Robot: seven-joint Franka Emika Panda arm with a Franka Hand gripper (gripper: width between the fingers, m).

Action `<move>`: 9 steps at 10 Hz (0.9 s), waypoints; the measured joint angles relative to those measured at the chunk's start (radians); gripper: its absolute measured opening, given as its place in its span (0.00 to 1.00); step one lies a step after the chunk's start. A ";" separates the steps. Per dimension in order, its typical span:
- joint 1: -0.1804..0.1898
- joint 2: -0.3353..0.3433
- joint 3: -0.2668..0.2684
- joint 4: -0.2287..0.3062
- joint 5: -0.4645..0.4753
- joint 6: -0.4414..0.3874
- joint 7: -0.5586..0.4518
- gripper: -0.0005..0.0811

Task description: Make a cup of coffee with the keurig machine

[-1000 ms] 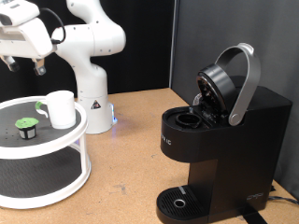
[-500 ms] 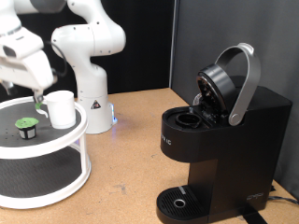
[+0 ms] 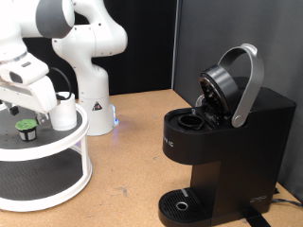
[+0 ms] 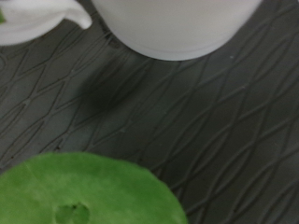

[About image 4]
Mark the green coffee pod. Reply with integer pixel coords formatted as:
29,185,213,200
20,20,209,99
0,151,190,224

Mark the white mug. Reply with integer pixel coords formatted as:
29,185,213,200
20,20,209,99
0,0,263,62

